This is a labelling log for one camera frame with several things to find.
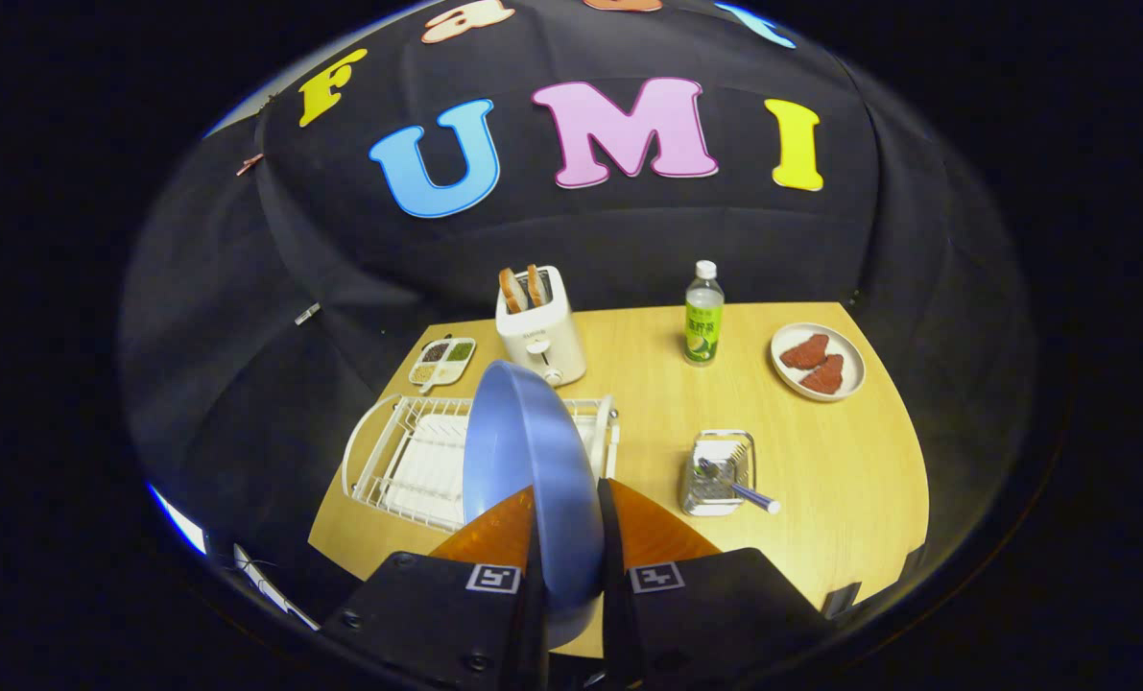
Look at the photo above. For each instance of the white divided condiment dish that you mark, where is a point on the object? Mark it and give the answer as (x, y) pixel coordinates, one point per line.
(441, 363)

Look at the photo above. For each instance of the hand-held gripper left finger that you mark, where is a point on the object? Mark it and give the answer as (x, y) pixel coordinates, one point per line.
(456, 624)

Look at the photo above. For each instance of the computer monitor screen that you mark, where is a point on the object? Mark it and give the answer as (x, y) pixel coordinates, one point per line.
(178, 518)

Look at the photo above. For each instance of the red clip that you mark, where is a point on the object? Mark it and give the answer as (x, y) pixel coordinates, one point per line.
(250, 165)

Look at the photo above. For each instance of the green label drink bottle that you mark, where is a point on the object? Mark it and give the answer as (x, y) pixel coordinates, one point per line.
(702, 331)

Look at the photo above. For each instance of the white plate with meat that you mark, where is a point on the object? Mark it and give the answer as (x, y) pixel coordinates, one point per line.
(845, 344)

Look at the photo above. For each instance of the blue plate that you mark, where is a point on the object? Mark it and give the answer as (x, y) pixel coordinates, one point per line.
(533, 461)

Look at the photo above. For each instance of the white toaster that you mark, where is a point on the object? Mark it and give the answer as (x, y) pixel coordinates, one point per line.
(542, 336)

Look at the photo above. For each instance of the white flat panel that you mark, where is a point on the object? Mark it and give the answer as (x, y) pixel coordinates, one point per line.
(273, 590)

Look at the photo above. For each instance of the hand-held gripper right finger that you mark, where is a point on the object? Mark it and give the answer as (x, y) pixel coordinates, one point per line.
(705, 624)

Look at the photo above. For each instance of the toast slice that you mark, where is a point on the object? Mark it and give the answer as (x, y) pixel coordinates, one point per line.
(536, 286)
(512, 291)

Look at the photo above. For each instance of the silver clip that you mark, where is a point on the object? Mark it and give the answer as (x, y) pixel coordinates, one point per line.
(307, 314)

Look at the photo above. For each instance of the black backdrop cloth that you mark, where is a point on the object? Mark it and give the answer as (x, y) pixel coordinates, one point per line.
(629, 230)

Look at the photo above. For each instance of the red meat slice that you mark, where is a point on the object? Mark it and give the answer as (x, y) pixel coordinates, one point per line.
(805, 352)
(823, 375)

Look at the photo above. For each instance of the black table leg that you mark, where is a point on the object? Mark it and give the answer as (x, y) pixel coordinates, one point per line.
(840, 601)

